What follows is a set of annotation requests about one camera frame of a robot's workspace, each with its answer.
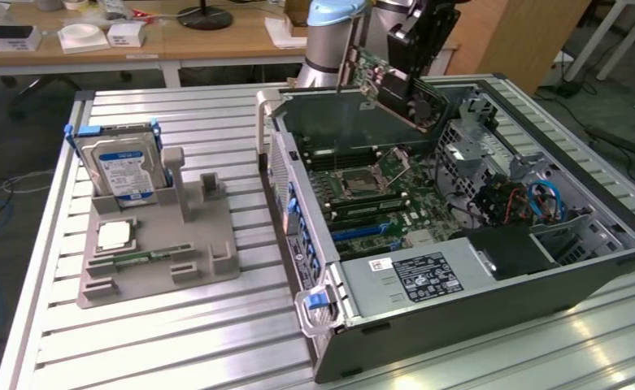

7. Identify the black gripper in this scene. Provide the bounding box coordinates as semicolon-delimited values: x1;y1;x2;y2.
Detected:
386;0;462;79

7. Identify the black and green graphics card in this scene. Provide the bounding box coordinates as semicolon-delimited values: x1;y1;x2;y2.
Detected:
335;15;453;134

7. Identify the wooden cabinet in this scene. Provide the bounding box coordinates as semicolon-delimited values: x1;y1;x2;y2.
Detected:
445;0;593;95

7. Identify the brown cardboard box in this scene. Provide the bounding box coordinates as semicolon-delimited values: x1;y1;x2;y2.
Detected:
283;0;314;28

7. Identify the stack of white papers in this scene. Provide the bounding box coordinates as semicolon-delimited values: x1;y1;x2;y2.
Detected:
262;15;310;50

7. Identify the black power adapter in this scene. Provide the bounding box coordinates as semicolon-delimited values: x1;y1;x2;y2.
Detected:
556;80;583;99

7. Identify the metal disk bay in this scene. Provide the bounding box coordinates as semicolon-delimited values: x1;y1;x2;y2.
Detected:
434;118;516;192

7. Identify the metal socket cover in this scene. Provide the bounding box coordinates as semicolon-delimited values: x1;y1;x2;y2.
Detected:
374;145;413;172

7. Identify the CPU socket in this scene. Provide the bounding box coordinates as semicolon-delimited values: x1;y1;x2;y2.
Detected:
339;165;389;195

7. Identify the wooden desk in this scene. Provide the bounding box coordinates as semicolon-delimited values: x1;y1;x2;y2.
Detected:
0;0;462;89

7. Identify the black lamp base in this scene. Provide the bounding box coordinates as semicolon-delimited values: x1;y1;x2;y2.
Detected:
176;0;234;31

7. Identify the black stand foot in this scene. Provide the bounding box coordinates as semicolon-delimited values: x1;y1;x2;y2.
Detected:
584;124;635;164

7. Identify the small silver heat sink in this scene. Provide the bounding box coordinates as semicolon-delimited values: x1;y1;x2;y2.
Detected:
406;230;441;246

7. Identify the blue expansion slot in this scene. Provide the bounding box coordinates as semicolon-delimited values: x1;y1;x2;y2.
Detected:
331;222;392;241

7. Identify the small white labelled box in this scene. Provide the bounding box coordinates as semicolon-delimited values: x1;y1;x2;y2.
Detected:
106;22;147;48

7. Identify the grey power supply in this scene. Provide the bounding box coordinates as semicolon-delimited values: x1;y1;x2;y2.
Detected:
339;236;508;319

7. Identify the grey parts rack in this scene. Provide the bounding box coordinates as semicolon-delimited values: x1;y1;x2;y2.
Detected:
76;146;242;310

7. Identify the white round holder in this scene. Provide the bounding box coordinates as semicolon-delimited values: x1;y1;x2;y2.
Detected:
56;23;112;55

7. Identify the hard disk with blue carrier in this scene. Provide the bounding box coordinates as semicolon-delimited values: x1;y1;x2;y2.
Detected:
63;118;175;210

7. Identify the blue case latch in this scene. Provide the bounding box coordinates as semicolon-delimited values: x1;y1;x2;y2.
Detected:
305;290;331;312

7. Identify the open black PC case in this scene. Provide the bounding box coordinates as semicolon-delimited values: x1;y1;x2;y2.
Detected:
253;78;635;385

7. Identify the black chair base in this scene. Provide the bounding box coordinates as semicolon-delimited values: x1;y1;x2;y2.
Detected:
0;71;134;119

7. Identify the green RAM stick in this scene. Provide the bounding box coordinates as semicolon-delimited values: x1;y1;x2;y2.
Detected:
111;248;176;266

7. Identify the silver CPU chip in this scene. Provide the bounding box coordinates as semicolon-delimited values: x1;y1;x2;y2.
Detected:
95;222;135;250

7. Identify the white box with dark top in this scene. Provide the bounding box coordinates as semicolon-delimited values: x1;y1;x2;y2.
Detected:
0;24;43;53

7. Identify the white table frame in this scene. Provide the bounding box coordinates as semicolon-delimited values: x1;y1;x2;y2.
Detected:
563;0;635;111

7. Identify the blue wire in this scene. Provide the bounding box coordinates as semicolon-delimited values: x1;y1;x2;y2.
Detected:
529;180;568;223

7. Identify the white floor cable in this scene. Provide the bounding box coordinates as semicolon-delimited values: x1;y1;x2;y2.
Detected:
0;168;55;195

